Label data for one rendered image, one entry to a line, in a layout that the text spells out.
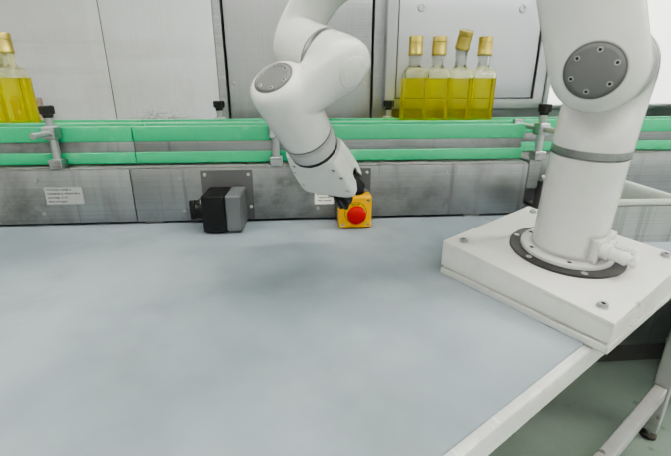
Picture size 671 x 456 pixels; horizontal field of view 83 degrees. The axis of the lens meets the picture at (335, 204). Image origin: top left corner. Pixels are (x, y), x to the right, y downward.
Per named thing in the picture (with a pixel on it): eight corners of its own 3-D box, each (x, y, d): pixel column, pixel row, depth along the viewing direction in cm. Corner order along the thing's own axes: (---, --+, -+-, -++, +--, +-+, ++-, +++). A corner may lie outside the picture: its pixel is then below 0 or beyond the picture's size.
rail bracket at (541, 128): (518, 151, 99) (525, 101, 95) (559, 164, 83) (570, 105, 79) (507, 151, 98) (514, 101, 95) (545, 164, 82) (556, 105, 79)
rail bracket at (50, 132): (73, 168, 83) (60, 105, 79) (52, 176, 76) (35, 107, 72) (54, 168, 83) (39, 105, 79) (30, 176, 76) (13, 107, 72)
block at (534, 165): (518, 179, 99) (522, 152, 97) (539, 189, 90) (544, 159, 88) (505, 179, 99) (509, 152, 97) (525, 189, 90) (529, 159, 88)
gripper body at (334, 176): (272, 159, 56) (301, 197, 65) (334, 165, 52) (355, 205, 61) (290, 119, 59) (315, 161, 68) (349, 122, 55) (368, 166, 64)
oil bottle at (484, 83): (479, 149, 105) (489, 66, 99) (488, 152, 100) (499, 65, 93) (459, 149, 105) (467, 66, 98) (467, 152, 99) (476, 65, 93)
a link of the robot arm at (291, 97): (317, 8, 49) (369, 27, 44) (341, 71, 58) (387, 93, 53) (233, 86, 47) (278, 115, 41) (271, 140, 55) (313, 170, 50)
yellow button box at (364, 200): (366, 218, 89) (367, 188, 87) (371, 229, 82) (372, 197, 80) (336, 219, 89) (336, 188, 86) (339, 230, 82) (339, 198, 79)
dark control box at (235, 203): (248, 221, 87) (245, 186, 85) (242, 233, 80) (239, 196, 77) (211, 222, 87) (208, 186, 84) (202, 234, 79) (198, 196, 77)
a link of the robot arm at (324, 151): (265, 151, 55) (274, 162, 57) (320, 156, 51) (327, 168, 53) (284, 111, 58) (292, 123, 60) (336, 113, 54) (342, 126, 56)
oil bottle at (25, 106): (50, 154, 97) (22, 34, 89) (35, 158, 92) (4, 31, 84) (26, 154, 97) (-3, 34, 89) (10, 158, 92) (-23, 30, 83)
